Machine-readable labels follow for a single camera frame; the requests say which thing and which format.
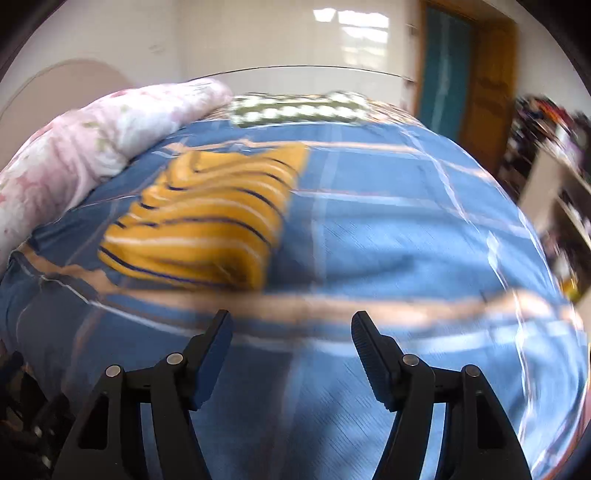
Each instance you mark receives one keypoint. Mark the pink floral quilt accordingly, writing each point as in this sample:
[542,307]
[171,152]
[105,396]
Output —
[92,134]

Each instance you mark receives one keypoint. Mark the pink arched headboard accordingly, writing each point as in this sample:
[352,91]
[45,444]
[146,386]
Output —
[69,83]

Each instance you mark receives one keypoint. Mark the wooden door with teal panel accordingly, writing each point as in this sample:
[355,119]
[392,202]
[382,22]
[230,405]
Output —
[494,83]

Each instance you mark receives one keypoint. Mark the dark blurred object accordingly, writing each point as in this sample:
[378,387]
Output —
[23,415]

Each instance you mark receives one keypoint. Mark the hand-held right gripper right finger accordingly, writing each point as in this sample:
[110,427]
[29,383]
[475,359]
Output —
[371,360]

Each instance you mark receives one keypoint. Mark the yellow striped knit sweater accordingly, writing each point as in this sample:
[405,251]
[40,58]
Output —
[207,217]

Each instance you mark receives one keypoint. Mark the cluttered shelf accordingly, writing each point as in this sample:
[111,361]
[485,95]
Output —
[545,184]

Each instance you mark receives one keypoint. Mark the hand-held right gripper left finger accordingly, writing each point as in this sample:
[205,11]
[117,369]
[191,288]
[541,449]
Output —
[214,360]

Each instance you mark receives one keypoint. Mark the green polka dot pillow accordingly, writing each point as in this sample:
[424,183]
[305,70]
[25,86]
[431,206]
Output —
[295,110]

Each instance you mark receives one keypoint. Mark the orange floral cloth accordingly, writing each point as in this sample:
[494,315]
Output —
[388,113]

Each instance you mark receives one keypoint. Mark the blue plaid bed sheet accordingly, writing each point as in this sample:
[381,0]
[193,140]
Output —
[392,240]

